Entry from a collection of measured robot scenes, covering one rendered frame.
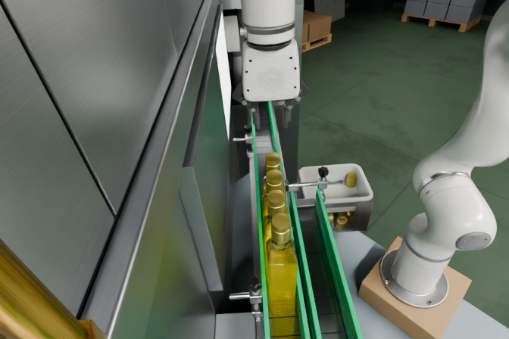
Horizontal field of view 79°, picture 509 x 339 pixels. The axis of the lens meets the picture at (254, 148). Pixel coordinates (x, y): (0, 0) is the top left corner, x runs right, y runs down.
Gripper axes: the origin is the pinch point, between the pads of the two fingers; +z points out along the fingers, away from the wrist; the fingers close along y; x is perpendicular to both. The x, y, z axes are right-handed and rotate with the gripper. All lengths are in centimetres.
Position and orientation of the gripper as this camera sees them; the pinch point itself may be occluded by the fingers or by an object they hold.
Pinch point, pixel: (271, 117)
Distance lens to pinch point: 61.0
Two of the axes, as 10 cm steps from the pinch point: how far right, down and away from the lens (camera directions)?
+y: 10.0, -0.7, -0.1
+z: 0.6, 7.8, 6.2
